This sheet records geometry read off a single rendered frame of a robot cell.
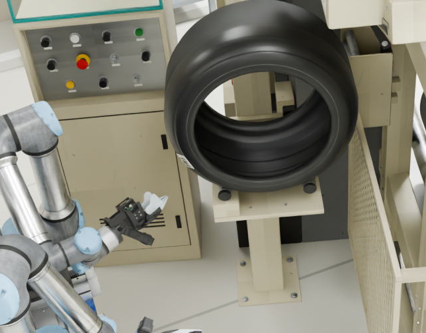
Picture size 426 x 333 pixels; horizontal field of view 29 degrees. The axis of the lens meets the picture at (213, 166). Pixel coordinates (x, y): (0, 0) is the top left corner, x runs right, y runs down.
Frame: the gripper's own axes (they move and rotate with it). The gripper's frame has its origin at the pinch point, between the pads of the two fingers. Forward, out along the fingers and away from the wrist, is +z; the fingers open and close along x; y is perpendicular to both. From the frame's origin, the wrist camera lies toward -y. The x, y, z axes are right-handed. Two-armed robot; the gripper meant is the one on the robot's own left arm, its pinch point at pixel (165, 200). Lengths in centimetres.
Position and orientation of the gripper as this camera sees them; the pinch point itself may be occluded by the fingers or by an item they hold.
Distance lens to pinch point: 256.6
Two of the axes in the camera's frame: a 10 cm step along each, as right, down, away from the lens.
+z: 7.2, -5.8, 3.8
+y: -4.1, -8.0, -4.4
